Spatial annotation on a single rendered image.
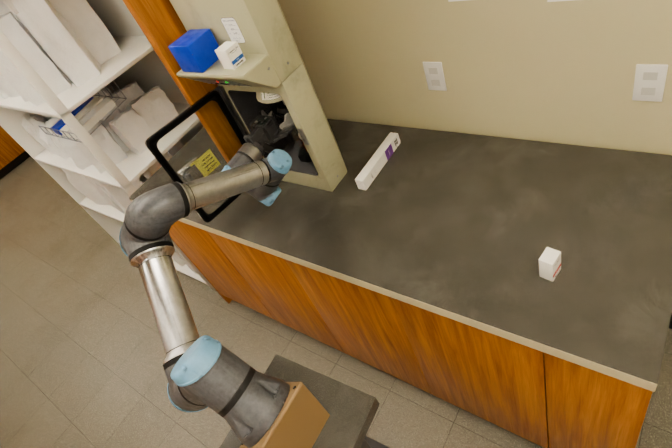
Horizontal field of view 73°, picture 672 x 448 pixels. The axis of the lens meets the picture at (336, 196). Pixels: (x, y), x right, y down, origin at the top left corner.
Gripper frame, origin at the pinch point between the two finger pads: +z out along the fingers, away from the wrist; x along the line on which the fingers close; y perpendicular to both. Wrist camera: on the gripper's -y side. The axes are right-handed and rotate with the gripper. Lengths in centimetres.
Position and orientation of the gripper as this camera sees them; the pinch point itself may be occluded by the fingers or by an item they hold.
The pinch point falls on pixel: (288, 114)
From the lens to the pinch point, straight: 166.4
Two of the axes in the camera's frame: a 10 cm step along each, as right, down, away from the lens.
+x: -7.9, -1.8, 5.8
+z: 4.9, -7.5, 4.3
